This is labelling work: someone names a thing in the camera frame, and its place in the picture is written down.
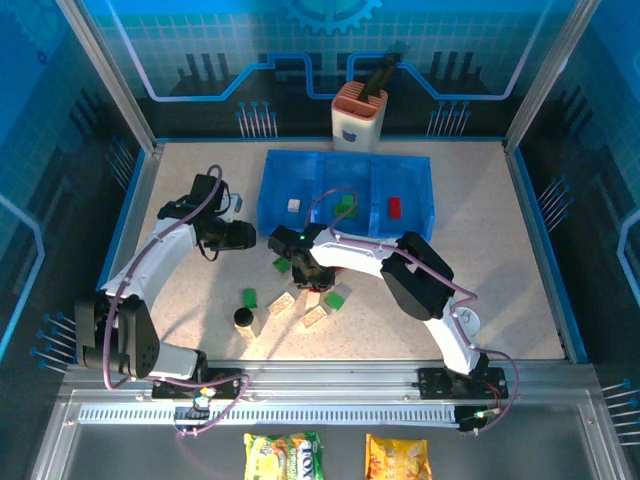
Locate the white knife block orange top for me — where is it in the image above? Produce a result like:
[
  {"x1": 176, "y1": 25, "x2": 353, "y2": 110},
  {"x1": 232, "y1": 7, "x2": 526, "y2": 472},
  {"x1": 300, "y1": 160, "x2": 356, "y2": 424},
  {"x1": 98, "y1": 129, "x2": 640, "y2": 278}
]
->
[{"x1": 330, "y1": 82, "x2": 390, "y2": 153}]

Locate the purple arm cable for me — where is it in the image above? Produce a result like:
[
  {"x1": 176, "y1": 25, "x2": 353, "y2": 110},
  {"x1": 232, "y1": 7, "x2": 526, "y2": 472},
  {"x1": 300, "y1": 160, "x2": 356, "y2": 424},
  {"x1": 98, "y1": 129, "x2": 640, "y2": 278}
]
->
[
  {"x1": 102, "y1": 163, "x2": 251, "y2": 439},
  {"x1": 307, "y1": 187, "x2": 520, "y2": 439}
]

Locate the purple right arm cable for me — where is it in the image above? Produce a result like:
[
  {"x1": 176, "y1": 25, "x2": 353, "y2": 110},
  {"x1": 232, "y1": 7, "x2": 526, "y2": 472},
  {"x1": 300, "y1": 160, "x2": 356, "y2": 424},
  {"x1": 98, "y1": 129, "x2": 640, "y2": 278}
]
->
[{"x1": 307, "y1": 187, "x2": 520, "y2": 439}]

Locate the aluminium side rail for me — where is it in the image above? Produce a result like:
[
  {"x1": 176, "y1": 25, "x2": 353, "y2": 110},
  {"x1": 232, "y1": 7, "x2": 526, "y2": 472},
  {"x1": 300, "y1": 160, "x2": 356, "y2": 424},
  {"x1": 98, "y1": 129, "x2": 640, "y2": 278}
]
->
[
  {"x1": 502, "y1": 139, "x2": 589, "y2": 364},
  {"x1": 94, "y1": 142, "x2": 166, "y2": 364}
]

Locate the slotted grey cable duct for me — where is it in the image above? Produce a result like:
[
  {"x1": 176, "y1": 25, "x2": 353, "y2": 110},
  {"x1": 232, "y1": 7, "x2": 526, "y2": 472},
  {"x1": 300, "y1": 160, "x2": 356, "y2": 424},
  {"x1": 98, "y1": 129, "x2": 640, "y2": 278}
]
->
[{"x1": 78, "y1": 403, "x2": 462, "y2": 427}]

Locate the orange snack bag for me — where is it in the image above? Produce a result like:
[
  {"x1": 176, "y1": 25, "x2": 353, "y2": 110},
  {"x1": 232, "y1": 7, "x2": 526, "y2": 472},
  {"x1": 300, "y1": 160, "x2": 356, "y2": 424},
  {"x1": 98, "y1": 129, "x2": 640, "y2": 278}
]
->
[{"x1": 364, "y1": 432, "x2": 434, "y2": 480}]

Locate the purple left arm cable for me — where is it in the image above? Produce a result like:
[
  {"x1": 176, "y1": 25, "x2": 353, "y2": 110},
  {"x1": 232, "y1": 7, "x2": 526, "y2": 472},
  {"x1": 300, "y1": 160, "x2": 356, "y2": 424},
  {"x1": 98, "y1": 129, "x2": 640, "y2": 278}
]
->
[{"x1": 102, "y1": 163, "x2": 251, "y2": 439}]

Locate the black knife handle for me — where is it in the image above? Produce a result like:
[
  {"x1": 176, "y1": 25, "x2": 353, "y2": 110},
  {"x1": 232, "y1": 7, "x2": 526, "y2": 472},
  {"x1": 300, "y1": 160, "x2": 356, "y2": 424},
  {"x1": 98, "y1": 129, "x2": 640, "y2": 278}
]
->
[{"x1": 360, "y1": 49, "x2": 407, "y2": 101}]

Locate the aluminium frame post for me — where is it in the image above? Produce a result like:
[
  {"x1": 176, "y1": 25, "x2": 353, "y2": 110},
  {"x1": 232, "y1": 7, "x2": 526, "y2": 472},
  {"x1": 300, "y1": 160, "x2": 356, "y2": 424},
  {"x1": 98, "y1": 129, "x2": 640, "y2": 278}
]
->
[
  {"x1": 54, "y1": 0, "x2": 166, "y2": 154},
  {"x1": 502, "y1": 0, "x2": 589, "y2": 154}
]

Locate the blue three-compartment plastic bin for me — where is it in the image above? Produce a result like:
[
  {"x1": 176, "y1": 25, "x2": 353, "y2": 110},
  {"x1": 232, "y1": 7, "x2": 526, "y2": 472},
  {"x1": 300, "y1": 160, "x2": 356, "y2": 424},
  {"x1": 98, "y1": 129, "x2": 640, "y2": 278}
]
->
[{"x1": 256, "y1": 148, "x2": 435, "y2": 240}]

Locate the jar with black lid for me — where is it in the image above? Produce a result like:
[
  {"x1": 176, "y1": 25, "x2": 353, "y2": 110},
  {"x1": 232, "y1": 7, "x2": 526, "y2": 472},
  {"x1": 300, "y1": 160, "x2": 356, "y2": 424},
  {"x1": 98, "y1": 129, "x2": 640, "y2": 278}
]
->
[{"x1": 233, "y1": 307, "x2": 263, "y2": 342}]

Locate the aluminium front rail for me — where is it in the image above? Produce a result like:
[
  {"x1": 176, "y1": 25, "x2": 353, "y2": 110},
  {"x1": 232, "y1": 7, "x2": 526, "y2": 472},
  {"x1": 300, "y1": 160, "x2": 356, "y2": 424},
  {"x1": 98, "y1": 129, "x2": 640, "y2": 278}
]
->
[{"x1": 62, "y1": 360, "x2": 599, "y2": 401}]

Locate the small cable hub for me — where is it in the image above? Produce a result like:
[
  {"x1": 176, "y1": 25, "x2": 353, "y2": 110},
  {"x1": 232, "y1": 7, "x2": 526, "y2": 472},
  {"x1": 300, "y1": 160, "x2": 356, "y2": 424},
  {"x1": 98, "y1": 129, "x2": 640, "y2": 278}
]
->
[
  {"x1": 174, "y1": 387, "x2": 216, "y2": 436},
  {"x1": 457, "y1": 404, "x2": 501, "y2": 434}
]

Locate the green yellow snack bag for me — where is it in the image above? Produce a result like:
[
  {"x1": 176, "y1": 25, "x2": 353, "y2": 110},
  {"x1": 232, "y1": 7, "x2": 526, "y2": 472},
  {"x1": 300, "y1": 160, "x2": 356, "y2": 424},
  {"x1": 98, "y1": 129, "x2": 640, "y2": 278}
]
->
[{"x1": 243, "y1": 431, "x2": 325, "y2": 480}]

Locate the long white lego brick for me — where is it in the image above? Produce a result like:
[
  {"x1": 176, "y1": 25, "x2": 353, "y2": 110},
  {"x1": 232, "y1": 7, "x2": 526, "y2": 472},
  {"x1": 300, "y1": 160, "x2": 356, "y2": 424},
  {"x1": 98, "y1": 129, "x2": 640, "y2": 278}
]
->
[
  {"x1": 267, "y1": 292, "x2": 296, "y2": 317},
  {"x1": 298, "y1": 306, "x2": 329, "y2": 330}
]

